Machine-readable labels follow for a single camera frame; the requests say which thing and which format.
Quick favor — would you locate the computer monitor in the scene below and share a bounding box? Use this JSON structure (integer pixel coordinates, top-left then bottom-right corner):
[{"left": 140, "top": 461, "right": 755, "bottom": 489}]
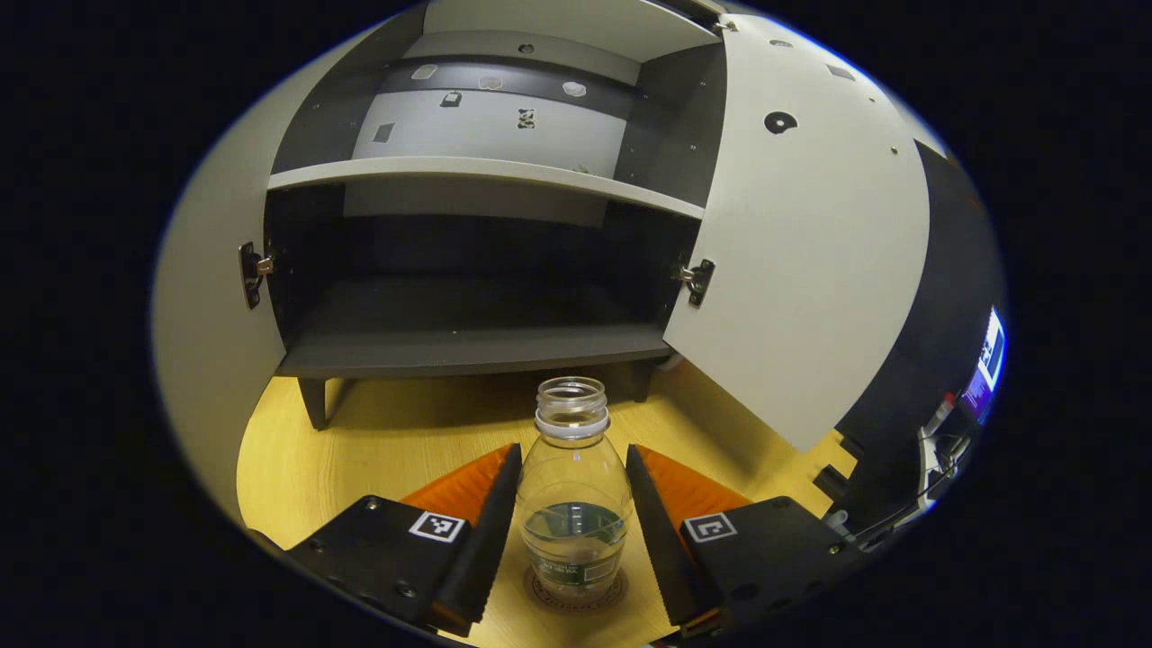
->
[{"left": 958, "top": 306, "right": 1007, "bottom": 426}]

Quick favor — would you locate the round brown coaster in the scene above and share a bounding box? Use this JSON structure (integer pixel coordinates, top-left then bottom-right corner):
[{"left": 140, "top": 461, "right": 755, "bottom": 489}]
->
[{"left": 524, "top": 562, "right": 629, "bottom": 618}]

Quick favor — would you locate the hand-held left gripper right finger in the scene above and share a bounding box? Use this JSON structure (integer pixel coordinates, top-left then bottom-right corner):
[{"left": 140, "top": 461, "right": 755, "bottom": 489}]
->
[{"left": 625, "top": 443, "right": 869, "bottom": 640}]

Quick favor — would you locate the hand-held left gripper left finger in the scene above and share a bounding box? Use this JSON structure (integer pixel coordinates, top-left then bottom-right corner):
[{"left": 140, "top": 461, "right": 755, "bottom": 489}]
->
[{"left": 288, "top": 441, "right": 525, "bottom": 638}]

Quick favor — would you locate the grey and white cabinet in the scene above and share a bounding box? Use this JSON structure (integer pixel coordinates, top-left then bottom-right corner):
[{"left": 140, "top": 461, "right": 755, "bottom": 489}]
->
[{"left": 264, "top": 0, "right": 728, "bottom": 431}]

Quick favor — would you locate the metal cabinet hinge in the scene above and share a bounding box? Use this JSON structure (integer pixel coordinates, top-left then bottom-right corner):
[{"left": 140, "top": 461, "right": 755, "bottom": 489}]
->
[
  {"left": 238, "top": 240, "right": 276, "bottom": 311},
  {"left": 675, "top": 258, "right": 717, "bottom": 310}
]

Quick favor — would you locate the clear plastic bottle green label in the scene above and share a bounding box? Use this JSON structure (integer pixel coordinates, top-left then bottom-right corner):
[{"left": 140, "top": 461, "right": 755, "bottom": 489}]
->
[{"left": 515, "top": 376, "right": 633, "bottom": 604}]

